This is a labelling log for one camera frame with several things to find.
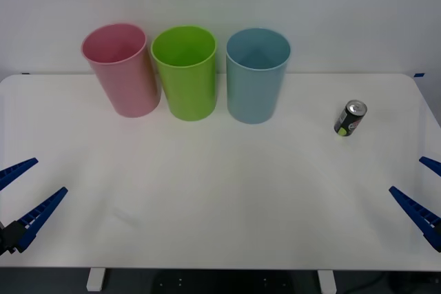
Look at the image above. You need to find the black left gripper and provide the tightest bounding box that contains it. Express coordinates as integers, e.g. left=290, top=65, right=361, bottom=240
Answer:
left=0, top=157, right=69, bottom=256

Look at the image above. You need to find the black drink can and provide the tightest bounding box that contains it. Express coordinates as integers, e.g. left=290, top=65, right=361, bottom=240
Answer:
left=333, top=99, right=368, bottom=138

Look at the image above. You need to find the white table leg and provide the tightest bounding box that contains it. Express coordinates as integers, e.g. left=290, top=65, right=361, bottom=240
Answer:
left=86, top=268, right=105, bottom=291
left=317, top=269, right=337, bottom=294

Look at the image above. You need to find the green plastic waste bin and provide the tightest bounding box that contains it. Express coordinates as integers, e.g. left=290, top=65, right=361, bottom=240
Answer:
left=150, top=25, right=218, bottom=122

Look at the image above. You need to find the pale blue plastic waste bin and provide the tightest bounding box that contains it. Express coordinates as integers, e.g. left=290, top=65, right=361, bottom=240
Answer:
left=225, top=27, right=292, bottom=125

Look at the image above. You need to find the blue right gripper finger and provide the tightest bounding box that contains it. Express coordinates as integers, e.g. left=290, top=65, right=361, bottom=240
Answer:
left=418, top=156, right=441, bottom=175
left=389, top=185, right=441, bottom=253

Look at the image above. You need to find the pink plastic waste bin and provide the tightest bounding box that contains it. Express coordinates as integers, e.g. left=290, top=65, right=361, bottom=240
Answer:
left=81, top=23, right=162, bottom=118

